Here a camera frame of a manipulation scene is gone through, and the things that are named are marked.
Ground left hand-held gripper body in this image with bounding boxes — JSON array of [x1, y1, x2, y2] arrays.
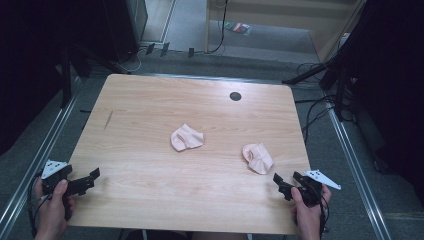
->
[[40, 159, 74, 196]]

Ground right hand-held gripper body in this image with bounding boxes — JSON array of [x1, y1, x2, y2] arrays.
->
[[292, 169, 342, 208]]

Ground pink sock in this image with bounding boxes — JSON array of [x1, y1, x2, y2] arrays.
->
[[170, 123, 205, 153], [241, 143, 275, 176]]

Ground person's right hand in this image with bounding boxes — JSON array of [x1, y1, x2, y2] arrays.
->
[[290, 184, 333, 240]]

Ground person's left hand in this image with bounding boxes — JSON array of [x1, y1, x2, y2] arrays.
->
[[33, 178, 76, 240]]

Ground black metal stand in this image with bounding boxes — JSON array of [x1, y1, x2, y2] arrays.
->
[[59, 39, 93, 108], [281, 0, 371, 123]]

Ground dark curtain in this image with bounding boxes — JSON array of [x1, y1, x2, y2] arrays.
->
[[0, 0, 111, 156], [339, 0, 424, 204]]

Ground black cabinet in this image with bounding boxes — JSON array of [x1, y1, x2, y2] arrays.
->
[[101, 0, 149, 63]]

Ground colourful packet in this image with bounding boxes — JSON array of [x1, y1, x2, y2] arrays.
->
[[224, 21, 253, 37]]

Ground beige wooden board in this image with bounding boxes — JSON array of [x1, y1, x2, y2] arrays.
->
[[204, 0, 368, 63]]

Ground metal floor rail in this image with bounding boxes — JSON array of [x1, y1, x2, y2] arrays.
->
[[0, 78, 83, 234], [324, 99, 393, 240]]

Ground right hand-held gripper cable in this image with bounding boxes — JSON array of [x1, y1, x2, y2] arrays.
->
[[309, 186, 332, 238]]

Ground hand-held gripper cable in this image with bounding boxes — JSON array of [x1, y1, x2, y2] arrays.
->
[[26, 173, 54, 238], [309, 186, 332, 238]]

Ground left hand-held gripper cable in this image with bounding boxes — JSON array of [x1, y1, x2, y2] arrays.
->
[[26, 173, 54, 238]]

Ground black floor cables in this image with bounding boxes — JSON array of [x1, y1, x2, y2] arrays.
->
[[293, 61, 354, 144]]

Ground white cable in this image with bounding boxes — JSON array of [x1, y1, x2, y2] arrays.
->
[[116, 46, 148, 75]]

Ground black hanging cable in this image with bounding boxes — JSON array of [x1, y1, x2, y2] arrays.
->
[[194, 0, 230, 55]]

